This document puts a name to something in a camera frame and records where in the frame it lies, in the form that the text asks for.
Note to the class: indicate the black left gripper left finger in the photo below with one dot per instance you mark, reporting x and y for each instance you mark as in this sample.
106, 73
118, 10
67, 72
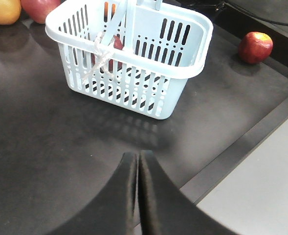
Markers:
111, 211

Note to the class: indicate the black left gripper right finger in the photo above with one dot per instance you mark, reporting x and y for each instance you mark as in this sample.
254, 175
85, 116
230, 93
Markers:
164, 209

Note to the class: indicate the light blue plastic basket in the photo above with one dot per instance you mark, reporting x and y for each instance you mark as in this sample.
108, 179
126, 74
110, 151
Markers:
157, 48

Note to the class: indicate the clear plastic tag strip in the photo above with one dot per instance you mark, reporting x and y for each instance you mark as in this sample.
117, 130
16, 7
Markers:
102, 58

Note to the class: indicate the pink red apple middle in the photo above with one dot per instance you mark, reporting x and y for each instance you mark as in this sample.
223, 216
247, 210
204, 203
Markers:
38, 10

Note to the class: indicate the orange back middle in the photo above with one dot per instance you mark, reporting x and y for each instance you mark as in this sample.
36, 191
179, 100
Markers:
10, 11

